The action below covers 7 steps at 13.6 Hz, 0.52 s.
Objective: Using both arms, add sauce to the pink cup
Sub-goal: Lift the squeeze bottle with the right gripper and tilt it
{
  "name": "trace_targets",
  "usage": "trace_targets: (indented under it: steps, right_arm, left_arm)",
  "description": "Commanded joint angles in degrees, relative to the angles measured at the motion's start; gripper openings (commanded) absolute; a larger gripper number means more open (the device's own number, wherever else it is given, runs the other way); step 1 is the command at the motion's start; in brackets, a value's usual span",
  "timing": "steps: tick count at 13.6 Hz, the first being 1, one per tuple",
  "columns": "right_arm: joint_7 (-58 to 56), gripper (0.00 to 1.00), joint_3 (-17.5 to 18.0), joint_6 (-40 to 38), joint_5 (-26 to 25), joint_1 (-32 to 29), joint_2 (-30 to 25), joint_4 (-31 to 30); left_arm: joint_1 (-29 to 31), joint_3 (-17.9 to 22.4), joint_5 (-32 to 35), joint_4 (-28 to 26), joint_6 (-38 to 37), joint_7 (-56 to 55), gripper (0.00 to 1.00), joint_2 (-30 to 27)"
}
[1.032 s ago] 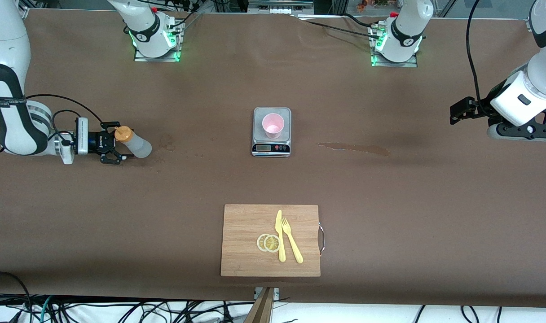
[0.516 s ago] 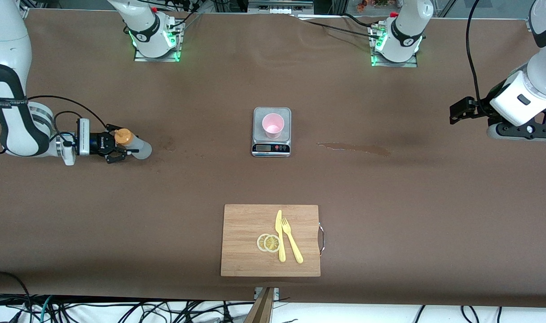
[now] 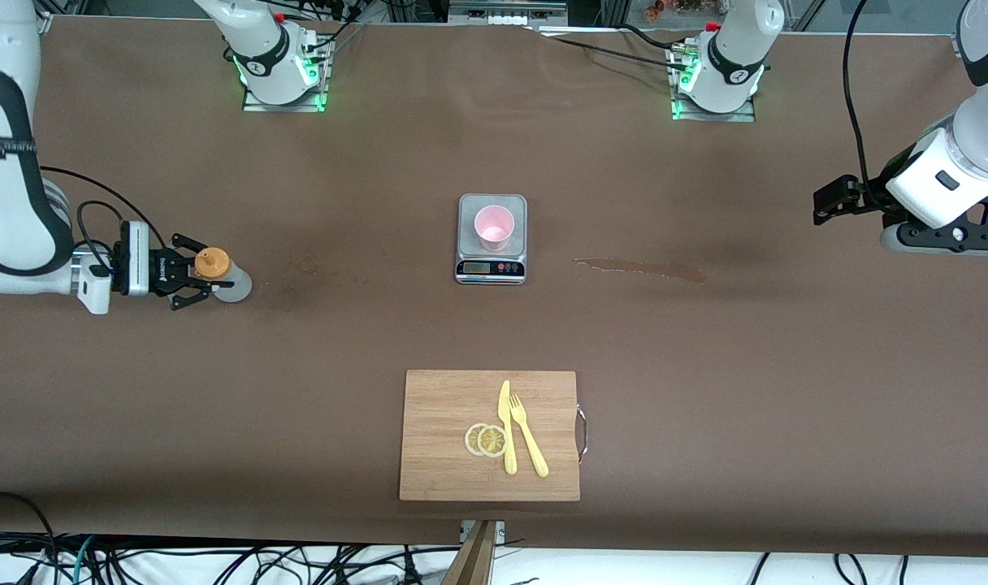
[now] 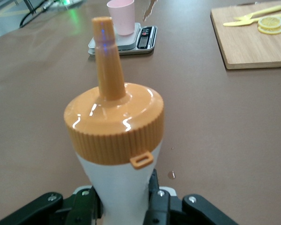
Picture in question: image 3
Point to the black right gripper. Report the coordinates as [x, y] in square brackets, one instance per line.
[162, 269]

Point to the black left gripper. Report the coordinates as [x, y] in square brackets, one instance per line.
[866, 196]

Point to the squeeze bottle with orange cap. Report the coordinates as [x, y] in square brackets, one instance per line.
[214, 264]

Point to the pink plastic cup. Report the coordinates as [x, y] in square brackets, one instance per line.
[494, 231]

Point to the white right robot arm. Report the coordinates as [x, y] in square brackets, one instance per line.
[6, 122]

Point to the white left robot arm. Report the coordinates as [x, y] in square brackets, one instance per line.
[941, 179]

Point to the orange background items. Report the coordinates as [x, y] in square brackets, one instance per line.
[673, 8]

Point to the silver digital kitchen scale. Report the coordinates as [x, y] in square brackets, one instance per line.
[468, 213]

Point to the aluminium profile bar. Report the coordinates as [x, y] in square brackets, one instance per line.
[43, 18]

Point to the wooden cutting board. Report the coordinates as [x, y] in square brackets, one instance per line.
[437, 422]

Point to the lemon slice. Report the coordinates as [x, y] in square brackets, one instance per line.
[492, 441]
[470, 439]

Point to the yellow plastic knife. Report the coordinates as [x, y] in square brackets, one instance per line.
[504, 406]

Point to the yellow plastic fork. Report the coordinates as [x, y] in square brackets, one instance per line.
[535, 455]

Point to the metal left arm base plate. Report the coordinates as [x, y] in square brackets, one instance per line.
[742, 116]

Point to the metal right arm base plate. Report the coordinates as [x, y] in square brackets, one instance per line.
[254, 106]

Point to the wooden post with metal bracket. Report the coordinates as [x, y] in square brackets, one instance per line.
[474, 561]

